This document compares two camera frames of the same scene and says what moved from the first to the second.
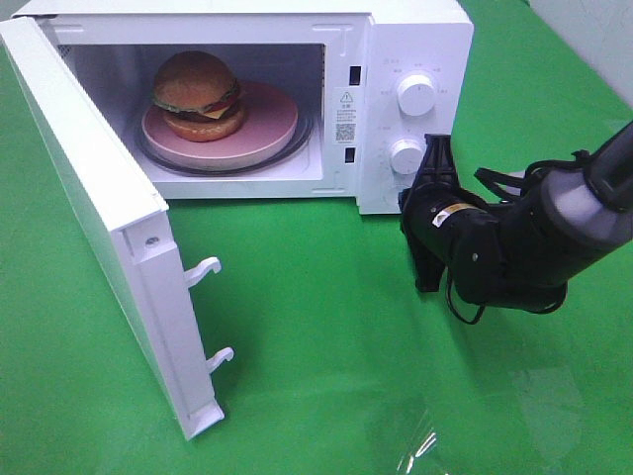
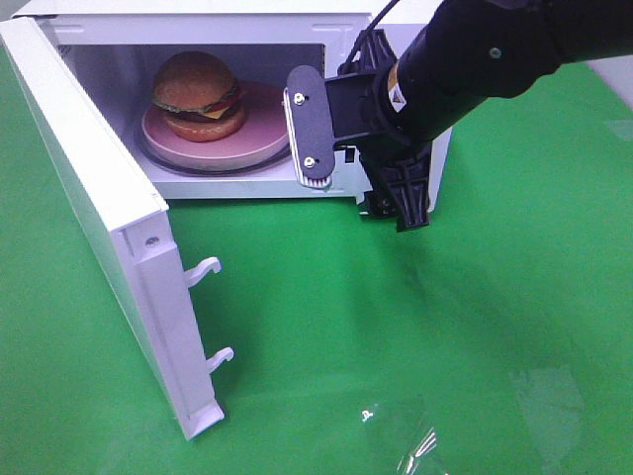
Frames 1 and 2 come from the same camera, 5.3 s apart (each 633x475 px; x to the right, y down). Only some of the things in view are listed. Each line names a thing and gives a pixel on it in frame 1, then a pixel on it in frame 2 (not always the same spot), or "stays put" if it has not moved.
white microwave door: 127,227 stays put
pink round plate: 269,125 stays put
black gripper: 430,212 → 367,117
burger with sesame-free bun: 198,91 stays put
